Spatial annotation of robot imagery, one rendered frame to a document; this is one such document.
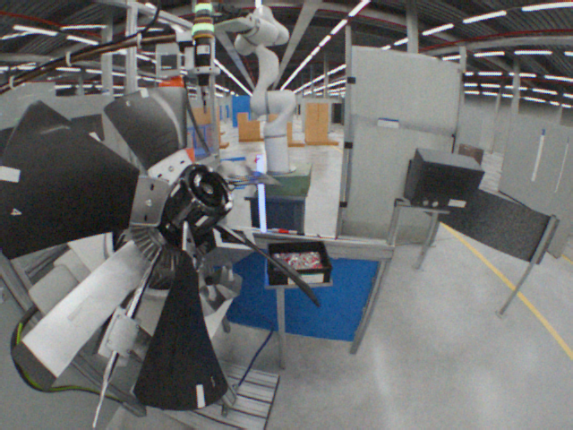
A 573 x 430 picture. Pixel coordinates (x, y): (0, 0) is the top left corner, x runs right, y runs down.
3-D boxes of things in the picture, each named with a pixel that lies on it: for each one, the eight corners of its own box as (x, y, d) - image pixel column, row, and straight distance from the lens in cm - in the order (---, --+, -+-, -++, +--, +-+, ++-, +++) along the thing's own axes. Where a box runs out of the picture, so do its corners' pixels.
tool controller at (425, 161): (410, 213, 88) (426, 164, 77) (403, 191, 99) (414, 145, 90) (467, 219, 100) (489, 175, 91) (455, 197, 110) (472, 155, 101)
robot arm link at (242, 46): (238, 29, 118) (227, 48, 89) (260, 4, 115) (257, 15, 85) (252, 39, 119) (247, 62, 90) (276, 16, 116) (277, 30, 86)
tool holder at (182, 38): (176, 74, 48) (175, 29, 51) (178, 80, 55) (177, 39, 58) (221, 71, 49) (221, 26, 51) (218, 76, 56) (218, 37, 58)
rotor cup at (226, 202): (134, 226, 46) (161, 184, 36) (164, 183, 56) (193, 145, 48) (194, 265, 48) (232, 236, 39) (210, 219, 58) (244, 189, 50)
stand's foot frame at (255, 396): (156, 409, 157) (150, 405, 150) (188, 353, 165) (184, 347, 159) (259, 451, 137) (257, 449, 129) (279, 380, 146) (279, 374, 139)
